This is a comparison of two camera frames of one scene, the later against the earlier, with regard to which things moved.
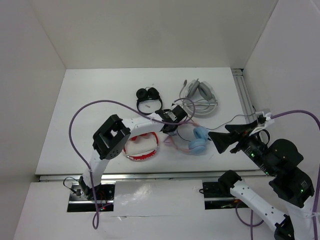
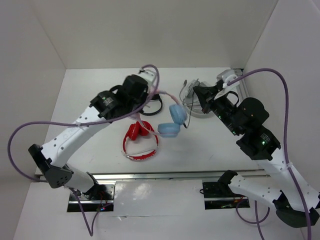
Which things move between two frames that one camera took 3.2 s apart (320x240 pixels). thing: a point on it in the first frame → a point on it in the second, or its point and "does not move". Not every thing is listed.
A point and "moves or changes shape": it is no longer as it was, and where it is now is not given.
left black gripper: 171,131 → 144,94
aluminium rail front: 162,176 does not move
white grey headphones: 199,97 does not move
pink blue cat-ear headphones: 197,146 moves or changes shape
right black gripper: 239,132 → 204,95
